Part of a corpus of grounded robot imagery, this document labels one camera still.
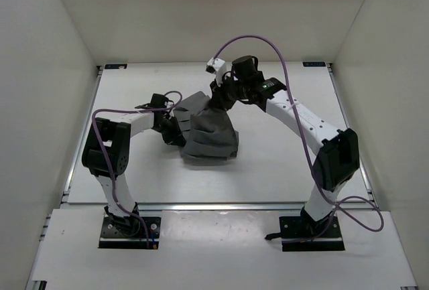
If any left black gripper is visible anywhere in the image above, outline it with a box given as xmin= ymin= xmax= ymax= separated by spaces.
xmin=153 ymin=115 xmax=188 ymax=148

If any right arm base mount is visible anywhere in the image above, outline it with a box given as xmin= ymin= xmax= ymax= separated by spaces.
xmin=265 ymin=216 xmax=345 ymax=252

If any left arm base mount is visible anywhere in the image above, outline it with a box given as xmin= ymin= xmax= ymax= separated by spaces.
xmin=99 ymin=206 xmax=162 ymax=250

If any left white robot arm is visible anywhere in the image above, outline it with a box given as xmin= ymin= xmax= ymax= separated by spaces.
xmin=82 ymin=94 xmax=186 ymax=235

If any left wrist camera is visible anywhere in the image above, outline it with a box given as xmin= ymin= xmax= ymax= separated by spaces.
xmin=147 ymin=93 xmax=170 ymax=109

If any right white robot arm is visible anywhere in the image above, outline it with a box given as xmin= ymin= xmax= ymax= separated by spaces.
xmin=210 ymin=77 xmax=360 ymax=237

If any aluminium front rail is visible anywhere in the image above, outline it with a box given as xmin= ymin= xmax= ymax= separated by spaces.
xmin=137 ymin=202 xmax=304 ymax=212

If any right blue corner label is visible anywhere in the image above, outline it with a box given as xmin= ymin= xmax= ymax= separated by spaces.
xmin=302 ymin=62 xmax=326 ymax=68

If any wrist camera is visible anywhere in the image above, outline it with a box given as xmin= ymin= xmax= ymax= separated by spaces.
xmin=147 ymin=93 xmax=170 ymax=109
xmin=204 ymin=55 xmax=264 ymax=85

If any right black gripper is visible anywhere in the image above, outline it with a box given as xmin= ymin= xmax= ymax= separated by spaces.
xmin=210 ymin=74 xmax=249 ymax=113

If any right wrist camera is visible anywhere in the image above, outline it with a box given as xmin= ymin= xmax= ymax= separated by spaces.
xmin=204 ymin=55 xmax=264 ymax=85

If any grey pleated skirt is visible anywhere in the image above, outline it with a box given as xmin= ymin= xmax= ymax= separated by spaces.
xmin=173 ymin=91 xmax=239 ymax=164

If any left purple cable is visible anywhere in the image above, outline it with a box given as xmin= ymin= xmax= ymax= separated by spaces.
xmin=90 ymin=90 xmax=184 ymax=249

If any left blue corner label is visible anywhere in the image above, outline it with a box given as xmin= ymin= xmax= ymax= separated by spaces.
xmin=104 ymin=64 xmax=127 ymax=70

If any blue corner label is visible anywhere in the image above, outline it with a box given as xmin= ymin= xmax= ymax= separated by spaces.
xmin=104 ymin=64 xmax=127 ymax=70
xmin=302 ymin=62 xmax=326 ymax=68

